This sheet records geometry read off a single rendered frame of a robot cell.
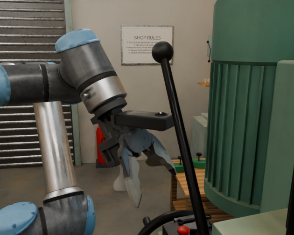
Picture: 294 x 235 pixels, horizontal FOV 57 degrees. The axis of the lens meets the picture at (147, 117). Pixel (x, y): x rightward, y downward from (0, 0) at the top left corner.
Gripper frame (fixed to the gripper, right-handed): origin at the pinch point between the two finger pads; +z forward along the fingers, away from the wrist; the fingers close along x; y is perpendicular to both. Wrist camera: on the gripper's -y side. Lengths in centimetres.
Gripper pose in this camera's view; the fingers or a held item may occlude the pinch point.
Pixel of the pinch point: (161, 189)
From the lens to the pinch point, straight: 56.0
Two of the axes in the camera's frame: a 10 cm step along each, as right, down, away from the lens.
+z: 4.7, 8.8, -0.7
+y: -7.0, 4.2, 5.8
